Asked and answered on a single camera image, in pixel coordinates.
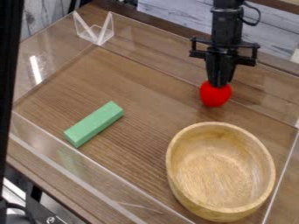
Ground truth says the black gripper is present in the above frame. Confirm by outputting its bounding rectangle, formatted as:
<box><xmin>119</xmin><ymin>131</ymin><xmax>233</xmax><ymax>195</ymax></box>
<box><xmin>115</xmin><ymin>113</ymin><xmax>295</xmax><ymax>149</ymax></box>
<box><xmin>190</xmin><ymin>37</ymin><xmax>261</xmax><ymax>88</ymax></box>

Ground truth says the red toy strawberry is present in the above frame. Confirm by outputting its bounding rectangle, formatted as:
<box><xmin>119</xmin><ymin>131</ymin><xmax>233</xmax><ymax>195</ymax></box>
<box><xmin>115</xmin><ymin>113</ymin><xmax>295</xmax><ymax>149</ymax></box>
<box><xmin>199</xmin><ymin>81</ymin><xmax>233</xmax><ymax>107</ymax></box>

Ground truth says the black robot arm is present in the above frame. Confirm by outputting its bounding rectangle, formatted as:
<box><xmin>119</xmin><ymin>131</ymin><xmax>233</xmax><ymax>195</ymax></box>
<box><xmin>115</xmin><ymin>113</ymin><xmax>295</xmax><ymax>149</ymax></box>
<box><xmin>190</xmin><ymin>0</ymin><xmax>261</xmax><ymax>88</ymax></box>

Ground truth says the green rectangular block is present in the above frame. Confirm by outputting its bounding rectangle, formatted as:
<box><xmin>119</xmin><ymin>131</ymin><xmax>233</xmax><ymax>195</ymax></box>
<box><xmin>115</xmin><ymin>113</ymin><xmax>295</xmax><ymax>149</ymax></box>
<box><xmin>64</xmin><ymin>101</ymin><xmax>124</xmax><ymax>148</ymax></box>

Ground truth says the wooden bowl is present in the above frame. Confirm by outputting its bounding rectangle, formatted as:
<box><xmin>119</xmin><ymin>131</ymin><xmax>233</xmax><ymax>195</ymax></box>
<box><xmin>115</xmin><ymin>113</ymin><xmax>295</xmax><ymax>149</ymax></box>
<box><xmin>166</xmin><ymin>122</ymin><xmax>277</xmax><ymax>222</ymax></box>

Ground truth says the clear acrylic corner bracket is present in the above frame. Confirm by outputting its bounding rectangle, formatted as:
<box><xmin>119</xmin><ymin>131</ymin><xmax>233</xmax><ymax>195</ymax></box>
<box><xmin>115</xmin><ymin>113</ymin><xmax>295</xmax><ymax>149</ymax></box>
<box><xmin>72</xmin><ymin>11</ymin><xmax>115</xmax><ymax>46</ymax></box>

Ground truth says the clear acrylic tray wall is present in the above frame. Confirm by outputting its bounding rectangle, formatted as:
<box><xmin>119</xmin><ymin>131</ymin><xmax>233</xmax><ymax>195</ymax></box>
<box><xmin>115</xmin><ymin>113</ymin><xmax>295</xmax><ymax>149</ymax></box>
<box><xmin>8</xmin><ymin>6</ymin><xmax>299</xmax><ymax>224</ymax></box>

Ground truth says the black table leg bracket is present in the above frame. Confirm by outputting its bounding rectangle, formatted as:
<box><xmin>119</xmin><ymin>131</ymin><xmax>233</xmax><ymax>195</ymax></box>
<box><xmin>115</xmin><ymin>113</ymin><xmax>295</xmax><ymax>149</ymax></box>
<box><xmin>0</xmin><ymin>179</ymin><xmax>67</xmax><ymax>224</ymax></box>

